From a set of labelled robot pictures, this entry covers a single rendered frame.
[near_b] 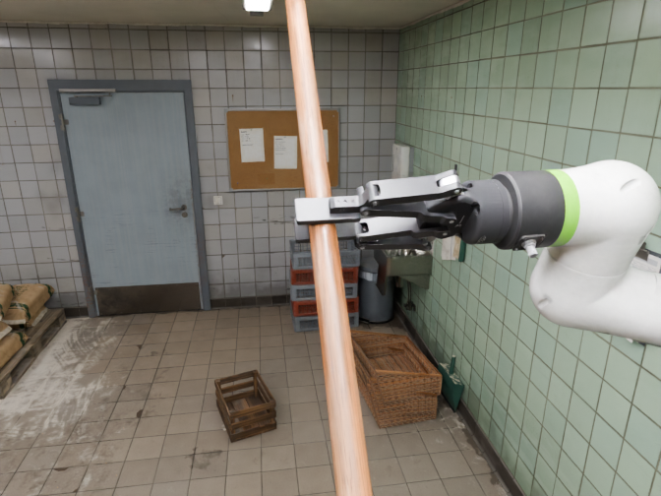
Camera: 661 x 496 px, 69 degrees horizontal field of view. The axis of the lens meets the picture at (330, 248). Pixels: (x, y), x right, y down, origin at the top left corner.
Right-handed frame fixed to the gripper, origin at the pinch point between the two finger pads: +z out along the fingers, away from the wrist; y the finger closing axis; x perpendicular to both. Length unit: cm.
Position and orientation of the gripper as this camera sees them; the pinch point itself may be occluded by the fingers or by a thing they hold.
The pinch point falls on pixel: (325, 219)
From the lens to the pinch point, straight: 53.9
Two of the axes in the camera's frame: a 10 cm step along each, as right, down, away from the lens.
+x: -1.2, -8.6, 5.0
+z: -9.9, 0.6, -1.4
